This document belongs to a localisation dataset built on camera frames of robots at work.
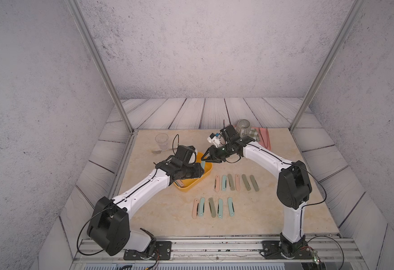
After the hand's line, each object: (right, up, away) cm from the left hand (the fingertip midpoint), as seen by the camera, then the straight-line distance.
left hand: (205, 172), depth 81 cm
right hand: (-1, +5, +2) cm, 6 cm away
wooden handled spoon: (-30, +8, +27) cm, 41 cm away
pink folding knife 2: (-5, -17, +6) cm, 18 cm away
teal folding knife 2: (+13, -19, +3) cm, 23 cm away
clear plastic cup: (-28, +16, +30) cm, 44 cm away
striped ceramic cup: (+26, +24, +34) cm, 50 cm away
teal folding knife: (+7, -21, +3) cm, 22 cm away
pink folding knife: (+18, -8, +13) cm, 23 cm away
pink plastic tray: (+40, +18, +34) cm, 56 cm away
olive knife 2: (+27, -9, +13) cm, 31 cm away
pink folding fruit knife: (+7, -9, +12) cm, 16 cm away
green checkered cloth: (+35, +19, +36) cm, 54 cm away
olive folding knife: (+15, -10, +12) cm, 22 cm away
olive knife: (+23, -8, +13) cm, 28 cm away
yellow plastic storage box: (-8, -7, +7) cm, 13 cm away
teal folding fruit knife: (-2, -18, +4) cm, 19 cm away
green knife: (-1, +3, +2) cm, 4 cm away
